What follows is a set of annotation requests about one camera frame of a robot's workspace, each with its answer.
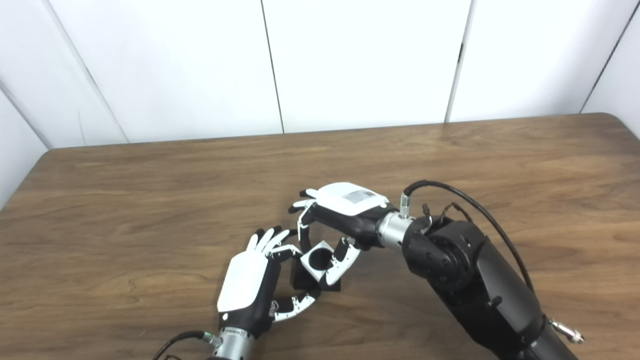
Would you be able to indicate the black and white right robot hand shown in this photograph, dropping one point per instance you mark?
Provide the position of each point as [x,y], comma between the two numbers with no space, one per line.
[345,200]

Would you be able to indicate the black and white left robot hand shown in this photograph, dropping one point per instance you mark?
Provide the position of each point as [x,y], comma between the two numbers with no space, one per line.
[245,285]

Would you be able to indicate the black peg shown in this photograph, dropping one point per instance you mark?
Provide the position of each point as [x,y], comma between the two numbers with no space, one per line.
[300,280]

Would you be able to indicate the white square piece with hole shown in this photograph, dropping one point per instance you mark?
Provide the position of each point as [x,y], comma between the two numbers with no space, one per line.
[309,266]

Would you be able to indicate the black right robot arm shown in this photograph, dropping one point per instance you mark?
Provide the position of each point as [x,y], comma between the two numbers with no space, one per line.
[480,280]

